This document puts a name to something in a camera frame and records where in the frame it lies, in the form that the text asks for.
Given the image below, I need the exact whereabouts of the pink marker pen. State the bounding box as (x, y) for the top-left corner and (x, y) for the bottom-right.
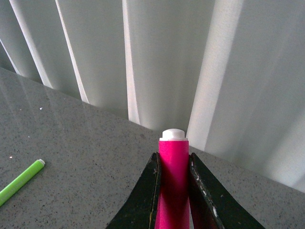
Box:
(155, 129), (190, 229)

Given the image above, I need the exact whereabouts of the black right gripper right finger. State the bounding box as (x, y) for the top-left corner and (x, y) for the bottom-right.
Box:
(189, 153), (264, 229)

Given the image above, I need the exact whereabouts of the green marker pen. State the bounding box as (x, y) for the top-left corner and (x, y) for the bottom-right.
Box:
(0, 159), (45, 206)

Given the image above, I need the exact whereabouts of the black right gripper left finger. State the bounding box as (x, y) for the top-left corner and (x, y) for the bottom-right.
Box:
(106, 152), (162, 229)

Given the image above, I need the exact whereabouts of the white pleated curtain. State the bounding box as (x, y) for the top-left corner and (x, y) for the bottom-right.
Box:
(0, 0), (305, 191)

